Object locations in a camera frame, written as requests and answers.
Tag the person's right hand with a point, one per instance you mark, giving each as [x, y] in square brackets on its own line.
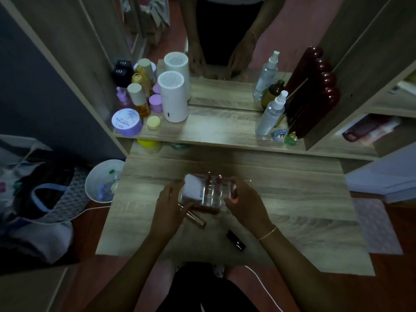
[248, 211]

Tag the person's left hand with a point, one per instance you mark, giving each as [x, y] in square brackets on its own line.
[170, 214]

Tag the gold lipstick tube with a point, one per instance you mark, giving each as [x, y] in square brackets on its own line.
[196, 220]

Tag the black lipstick tube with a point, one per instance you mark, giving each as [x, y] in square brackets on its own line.
[235, 240]

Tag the clear acrylic makeup organizer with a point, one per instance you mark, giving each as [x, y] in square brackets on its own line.
[214, 194]

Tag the pink lip gloss tube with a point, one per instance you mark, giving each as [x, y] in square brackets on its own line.
[220, 181]

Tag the person's left forearm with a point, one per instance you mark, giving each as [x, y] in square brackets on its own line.
[130, 276]

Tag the person's right forearm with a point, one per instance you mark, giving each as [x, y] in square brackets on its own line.
[305, 276]

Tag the white polka dot slipper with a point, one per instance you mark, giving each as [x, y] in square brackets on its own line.
[218, 270]
[179, 267]

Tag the green jar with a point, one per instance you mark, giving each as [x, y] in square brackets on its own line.
[178, 146]

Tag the green capped plastic bottle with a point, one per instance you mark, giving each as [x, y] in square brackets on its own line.
[112, 172]

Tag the blue capped plastic bottle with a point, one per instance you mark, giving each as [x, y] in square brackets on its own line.
[102, 189]

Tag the yellow lidded jar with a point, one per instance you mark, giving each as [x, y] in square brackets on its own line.
[148, 144]

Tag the black trousers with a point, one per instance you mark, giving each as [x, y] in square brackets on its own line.
[201, 289]

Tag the small blue figurine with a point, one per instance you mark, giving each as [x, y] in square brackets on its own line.
[279, 135]

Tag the small green figurine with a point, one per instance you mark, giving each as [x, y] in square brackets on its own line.
[291, 139]

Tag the white round waste bin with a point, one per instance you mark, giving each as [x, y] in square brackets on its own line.
[94, 178]

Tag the small pale yellow jar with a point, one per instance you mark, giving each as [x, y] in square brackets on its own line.
[153, 122]

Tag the clear spray bottle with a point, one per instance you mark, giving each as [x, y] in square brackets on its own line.
[271, 116]

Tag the purple lidded jar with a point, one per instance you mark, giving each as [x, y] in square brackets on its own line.
[126, 121]

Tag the small purple capped bottle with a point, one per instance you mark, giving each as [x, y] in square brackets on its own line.
[156, 103]

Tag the white cylindrical humidifier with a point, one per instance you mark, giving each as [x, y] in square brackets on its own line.
[174, 100]

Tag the vanity mirror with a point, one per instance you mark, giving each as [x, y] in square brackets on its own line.
[221, 94]

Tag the amber bottle beige cap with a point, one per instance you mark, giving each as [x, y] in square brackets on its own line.
[138, 97]

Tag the purple pump bottle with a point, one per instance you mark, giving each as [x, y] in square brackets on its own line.
[123, 97]

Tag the pink patterned rug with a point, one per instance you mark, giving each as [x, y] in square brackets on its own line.
[377, 225]

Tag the thin wooden stick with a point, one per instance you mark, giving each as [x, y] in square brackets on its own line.
[297, 88]

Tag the grey cloth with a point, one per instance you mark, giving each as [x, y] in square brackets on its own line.
[39, 240]

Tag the white door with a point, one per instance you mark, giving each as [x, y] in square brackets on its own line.
[380, 178]

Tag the maroon tube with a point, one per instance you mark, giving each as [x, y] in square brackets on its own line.
[360, 129]

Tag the light pink tube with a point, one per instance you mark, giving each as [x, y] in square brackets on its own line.
[383, 133]

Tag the beige wooden cabinet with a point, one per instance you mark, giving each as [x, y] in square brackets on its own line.
[29, 289]

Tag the wooden vanity shelf unit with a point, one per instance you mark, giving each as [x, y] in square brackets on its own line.
[357, 61]

